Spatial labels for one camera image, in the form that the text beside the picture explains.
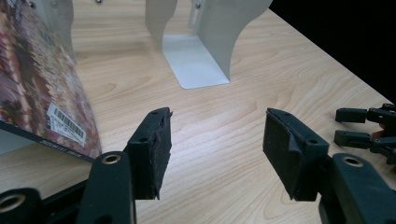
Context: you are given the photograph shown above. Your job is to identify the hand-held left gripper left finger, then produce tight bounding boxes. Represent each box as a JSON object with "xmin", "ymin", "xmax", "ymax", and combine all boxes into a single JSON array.
[{"xmin": 123, "ymin": 106, "xmax": 174, "ymax": 201}]

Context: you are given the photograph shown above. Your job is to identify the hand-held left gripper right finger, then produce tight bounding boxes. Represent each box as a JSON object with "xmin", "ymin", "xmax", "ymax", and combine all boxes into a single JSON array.
[{"xmin": 262, "ymin": 107, "xmax": 331, "ymax": 203}]

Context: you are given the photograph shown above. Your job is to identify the white expandable metal book rack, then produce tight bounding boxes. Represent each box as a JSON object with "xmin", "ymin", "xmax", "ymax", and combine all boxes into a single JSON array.
[{"xmin": 0, "ymin": 0, "xmax": 274, "ymax": 157}]

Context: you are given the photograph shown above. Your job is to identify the red cover magazine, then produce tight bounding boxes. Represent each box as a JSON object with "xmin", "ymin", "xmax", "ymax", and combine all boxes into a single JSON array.
[{"xmin": 0, "ymin": 0, "xmax": 103, "ymax": 163}]

